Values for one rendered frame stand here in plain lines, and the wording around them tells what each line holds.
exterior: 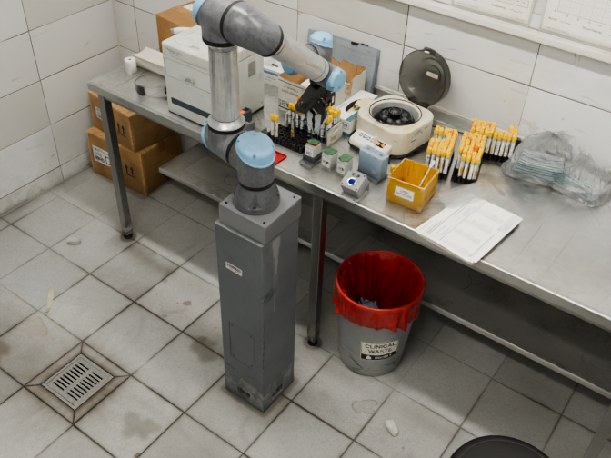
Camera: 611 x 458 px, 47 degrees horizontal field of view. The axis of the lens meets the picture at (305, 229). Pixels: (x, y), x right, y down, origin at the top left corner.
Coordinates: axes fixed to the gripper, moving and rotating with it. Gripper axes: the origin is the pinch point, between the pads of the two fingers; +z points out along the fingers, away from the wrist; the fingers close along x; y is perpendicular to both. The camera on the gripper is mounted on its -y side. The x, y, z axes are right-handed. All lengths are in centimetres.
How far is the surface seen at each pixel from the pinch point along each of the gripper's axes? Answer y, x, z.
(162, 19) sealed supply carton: 29, 102, -4
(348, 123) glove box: 22.0, -1.1, 7.0
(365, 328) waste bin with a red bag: -12, -36, 69
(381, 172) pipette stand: 3.8, -26.6, 8.6
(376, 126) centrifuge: 20.0, -14.3, 2.6
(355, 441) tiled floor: -38, -51, 101
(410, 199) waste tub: -3.2, -42.1, 9.1
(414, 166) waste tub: 9.2, -36.2, 5.1
